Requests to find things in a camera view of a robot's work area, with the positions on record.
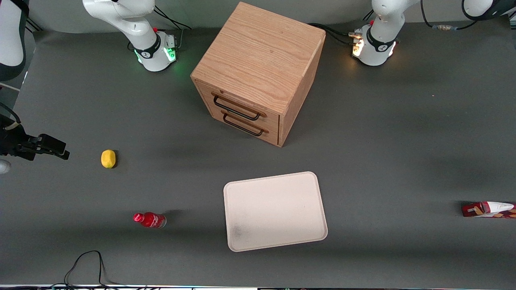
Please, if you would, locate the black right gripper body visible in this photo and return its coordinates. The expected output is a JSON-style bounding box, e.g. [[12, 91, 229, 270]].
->
[[0, 116, 41, 155]]

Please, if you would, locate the red cookie box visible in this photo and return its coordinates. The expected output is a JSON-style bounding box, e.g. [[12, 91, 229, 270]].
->
[[462, 201, 516, 219]]

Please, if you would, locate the white rectangular tray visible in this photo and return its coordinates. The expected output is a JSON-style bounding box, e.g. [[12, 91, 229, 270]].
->
[[223, 172, 328, 252]]

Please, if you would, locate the yellow lemon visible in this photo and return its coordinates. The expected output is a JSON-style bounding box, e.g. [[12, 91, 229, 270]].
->
[[101, 149, 117, 169]]

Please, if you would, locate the red cola bottle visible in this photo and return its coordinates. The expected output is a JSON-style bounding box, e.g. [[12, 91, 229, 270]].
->
[[133, 212, 167, 229]]

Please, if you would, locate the wooden drawer cabinet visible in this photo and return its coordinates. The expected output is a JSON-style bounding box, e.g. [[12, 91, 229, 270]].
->
[[190, 2, 326, 147]]

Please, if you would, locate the thin black table cable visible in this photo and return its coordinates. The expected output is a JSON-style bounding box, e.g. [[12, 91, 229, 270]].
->
[[64, 251, 121, 288]]

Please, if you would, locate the black right base cable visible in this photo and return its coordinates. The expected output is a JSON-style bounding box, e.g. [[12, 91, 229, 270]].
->
[[153, 6, 192, 31]]

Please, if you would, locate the black drawer handle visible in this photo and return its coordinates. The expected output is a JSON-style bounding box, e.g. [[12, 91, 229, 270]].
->
[[212, 95, 261, 121], [223, 114, 264, 137]]

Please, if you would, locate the thick black left base cable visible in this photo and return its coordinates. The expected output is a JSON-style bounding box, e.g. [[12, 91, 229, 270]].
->
[[308, 23, 360, 46]]

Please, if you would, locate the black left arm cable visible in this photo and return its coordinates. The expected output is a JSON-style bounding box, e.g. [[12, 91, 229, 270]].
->
[[420, 0, 479, 31]]

